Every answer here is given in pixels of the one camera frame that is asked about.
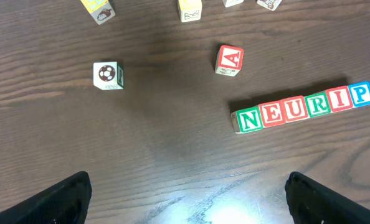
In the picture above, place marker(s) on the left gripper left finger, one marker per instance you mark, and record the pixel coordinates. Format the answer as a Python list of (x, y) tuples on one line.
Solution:
[(64, 202)]

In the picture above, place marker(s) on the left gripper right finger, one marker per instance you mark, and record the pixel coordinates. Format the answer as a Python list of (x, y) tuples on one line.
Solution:
[(312, 202)]

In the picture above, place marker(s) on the red U block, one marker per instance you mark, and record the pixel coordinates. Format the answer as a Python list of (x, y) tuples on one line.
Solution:
[(295, 109)]

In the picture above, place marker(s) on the red E block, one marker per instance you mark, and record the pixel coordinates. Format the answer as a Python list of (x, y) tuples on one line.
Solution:
[(272, 114)]

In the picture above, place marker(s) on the green R block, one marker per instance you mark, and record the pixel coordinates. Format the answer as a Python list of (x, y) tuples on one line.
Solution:
[(317, 104)]

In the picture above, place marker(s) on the green N block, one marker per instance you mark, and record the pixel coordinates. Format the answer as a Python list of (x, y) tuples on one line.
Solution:
[(247, 120)]

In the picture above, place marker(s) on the red I block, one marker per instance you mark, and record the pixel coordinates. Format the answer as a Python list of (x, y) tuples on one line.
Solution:
[(339, 99)]

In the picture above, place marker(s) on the blue P block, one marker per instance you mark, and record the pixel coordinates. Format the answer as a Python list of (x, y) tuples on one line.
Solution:
[(360, 93)]

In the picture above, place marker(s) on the white soccer ball block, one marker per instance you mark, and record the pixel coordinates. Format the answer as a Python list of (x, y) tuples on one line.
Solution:
[(108, 76)]

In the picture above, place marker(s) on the red A block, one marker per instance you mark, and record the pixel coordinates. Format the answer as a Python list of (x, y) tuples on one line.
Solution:
[(229, 60)]

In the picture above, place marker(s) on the yellow block far left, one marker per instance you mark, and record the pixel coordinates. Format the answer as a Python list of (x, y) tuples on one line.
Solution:
[(100, 10)]

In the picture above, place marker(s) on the green B block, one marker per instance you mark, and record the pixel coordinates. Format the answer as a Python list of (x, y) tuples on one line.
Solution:
[(269, 4)]

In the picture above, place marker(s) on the yellow block centre left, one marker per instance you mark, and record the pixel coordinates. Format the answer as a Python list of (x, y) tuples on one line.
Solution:
[(229, 3)]

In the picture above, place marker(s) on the yellow block beside U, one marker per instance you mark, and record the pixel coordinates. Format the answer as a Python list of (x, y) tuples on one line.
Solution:
[(190, 10)]

